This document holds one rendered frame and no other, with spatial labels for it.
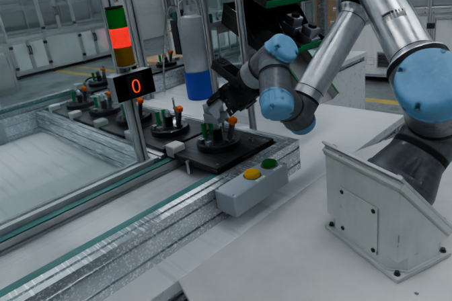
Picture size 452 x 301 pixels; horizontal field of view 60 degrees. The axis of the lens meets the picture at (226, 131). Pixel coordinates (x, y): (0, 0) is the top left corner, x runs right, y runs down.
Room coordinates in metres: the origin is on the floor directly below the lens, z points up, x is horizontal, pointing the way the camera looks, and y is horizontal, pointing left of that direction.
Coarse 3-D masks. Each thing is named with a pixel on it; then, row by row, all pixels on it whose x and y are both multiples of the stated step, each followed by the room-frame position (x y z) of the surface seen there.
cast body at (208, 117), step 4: (204, 104) 1.12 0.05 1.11; (220, 108) 1.11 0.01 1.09; (208, 112) 1.11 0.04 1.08; (220, 112) 1.10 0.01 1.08; (224, 112) 1.10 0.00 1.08; (204, 116) 1.12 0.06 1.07; (208, 116) 1.11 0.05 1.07; (212, 116) 1.10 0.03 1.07; (224, 116) 1.10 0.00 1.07; (204, 120) 1.12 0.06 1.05; (208, 120) 1.11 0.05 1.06; (212, 120) 1.10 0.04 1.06; (216, 120) 1.08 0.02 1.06; (220, 120) 1.09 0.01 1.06; (224, 120) 1.10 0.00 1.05
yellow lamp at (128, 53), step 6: (114, 48) 1.07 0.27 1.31; (120, 48) 1.06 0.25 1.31; (126, 48) 1.06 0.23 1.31; (132, 48) 1.08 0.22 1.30; (114, 54) 1.07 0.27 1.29; (120, 54) 1.06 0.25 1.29; (126, 54) 1.06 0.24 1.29; (132, 54) 1.08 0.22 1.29; (120, 60) 1.06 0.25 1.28; (126, 60) 1.06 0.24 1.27; (132, 60) 1.07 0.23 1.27; (120, 66) 1.06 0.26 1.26
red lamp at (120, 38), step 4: (120, 28) 1.06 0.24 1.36; (124, 28) 1.07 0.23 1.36; (112, 32) 1.06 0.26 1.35; (116, 32) 1.06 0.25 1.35; (120, 32) 1.06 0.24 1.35; (124, 32) 1.07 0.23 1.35; (128, 32) 1.09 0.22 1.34; (112, 36) 1.06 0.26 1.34; (116, 36) 1.06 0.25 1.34; (120, 36) 1.06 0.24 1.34; (124, 36) 1.07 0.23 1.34; (128, 36) 1.08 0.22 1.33; (112, 40) 1.07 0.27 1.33; (116, 40) 1.06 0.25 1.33; (120, 40) 1.06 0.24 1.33; (124, 40) 1.06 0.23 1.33; (128, 40) 1.07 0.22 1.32; (112, 44) 1.07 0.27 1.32; (116, 44) 1.06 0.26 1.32; (120, 44) 1.06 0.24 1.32; (124, 44) 1.06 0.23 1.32; (128, 44) 1.07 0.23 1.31
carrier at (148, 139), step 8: (168, 112) 1.30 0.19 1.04; (160, 120) 1.33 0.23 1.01; (168, 120) 1.30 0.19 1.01; (184, 120) 1.34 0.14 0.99; (192, 120) 1.39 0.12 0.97; (144, 128) 1.38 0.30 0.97; (152, 128) 1.29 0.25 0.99; (160, 128) 1.26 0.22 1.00; (168, 128) 1.28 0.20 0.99; (176, 128) 1.26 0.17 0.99; (184, 128) 1.27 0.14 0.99; (192, 128) 1.30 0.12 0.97; (200, 128) 1.29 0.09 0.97; (208, 128) 1.28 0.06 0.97; (144, 136) 1.29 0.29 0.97; (152, 136) 1.28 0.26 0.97; (160, 136) 1.25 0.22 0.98; (168, 136) 1.24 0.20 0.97; (176, 136) 1.24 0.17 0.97; (184, 136) 1.23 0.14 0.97; (192, 136) 1.23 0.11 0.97; (152, 144) 1.20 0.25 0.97; (160, 144) 1.19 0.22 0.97
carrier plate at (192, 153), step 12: (240, 132) 1.20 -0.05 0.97; (192, 144) 1.15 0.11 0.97; (252, 144) 1.08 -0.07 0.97; (264, 144) 1.08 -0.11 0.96; (168, 156) 1.12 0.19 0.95; (180, 156) 1.08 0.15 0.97; (192, 156) 1.06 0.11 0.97; (204, 156) 1.05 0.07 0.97; (216, 156) 1.04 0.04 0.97; (228, 156) 1.03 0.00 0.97; (240, 156) 1.01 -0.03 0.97; (204, 168) 0.99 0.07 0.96; (216, 168) 0.96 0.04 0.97; (228, 168) 0.98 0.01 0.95
